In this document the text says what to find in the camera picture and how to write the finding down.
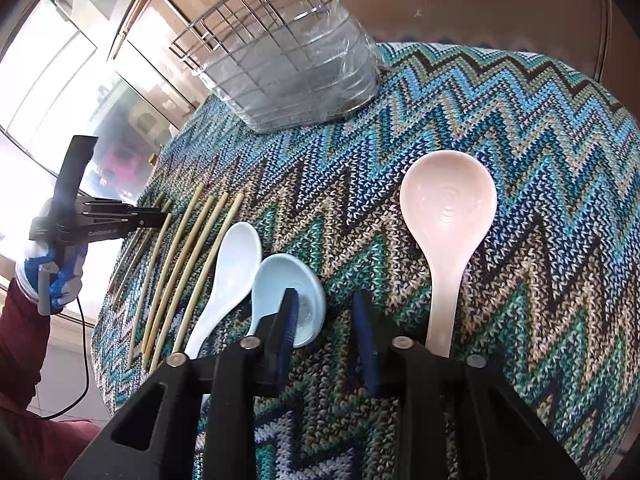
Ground copper lower kitchen cabinets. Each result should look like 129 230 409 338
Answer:
106 0 639 124

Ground wire utensil holder basket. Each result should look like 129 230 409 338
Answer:
169 0 382 133

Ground light blue ceramic spoon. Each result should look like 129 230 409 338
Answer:
247 254 326 349

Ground pink ceramic spoon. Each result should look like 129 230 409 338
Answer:
400 151 497 358

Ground bamboo chopstick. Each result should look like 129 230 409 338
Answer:
146 192 244 373
107 192 165 292
110 199 173 311
141 195 214 363
127 182 205 366
141 192 229 365

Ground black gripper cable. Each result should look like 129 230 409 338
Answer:
37 294 92 421

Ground white ceramic spoon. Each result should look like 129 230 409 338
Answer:
184 222 262 360

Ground red sleeved left forearm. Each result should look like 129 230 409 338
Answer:
0 280 101 479

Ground blue white gloved left hand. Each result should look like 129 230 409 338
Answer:
14 196 89 311

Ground zigzag patterned table cloth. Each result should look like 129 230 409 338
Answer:
91 42 639 479

